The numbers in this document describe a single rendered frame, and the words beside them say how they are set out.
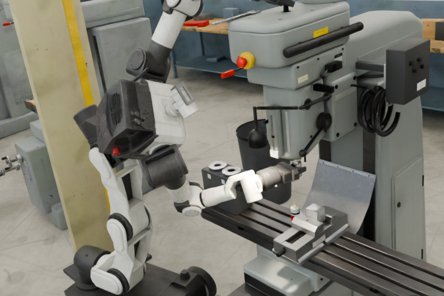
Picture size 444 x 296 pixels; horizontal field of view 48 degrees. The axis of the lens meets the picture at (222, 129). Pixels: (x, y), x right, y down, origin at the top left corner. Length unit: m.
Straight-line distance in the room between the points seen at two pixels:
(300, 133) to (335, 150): 0.54
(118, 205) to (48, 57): 1.29
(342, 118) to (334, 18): 0.42
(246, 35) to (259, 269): 1.03
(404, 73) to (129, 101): 1.00
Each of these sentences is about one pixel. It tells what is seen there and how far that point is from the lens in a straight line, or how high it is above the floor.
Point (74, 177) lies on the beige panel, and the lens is 3.49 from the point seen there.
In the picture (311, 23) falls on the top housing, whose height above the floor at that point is 1.85.
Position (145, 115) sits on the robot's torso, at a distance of 1.84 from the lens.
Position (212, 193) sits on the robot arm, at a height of 1.21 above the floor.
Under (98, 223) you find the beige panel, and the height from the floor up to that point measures 0.38.
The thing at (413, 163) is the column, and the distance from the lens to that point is 2.60.
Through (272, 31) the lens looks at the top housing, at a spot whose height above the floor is 1.86.
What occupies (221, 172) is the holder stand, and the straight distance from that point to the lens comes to 2.41.
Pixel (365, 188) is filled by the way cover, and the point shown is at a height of 1.03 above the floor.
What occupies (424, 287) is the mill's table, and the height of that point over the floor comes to 0.93.
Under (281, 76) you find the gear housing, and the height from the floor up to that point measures 1.68.
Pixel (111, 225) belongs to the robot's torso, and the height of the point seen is 1.05.
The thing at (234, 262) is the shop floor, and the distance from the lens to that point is 3.69.
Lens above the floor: 2.19
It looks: 22 degrees down
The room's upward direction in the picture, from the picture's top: 7 degrees counter-clockwise
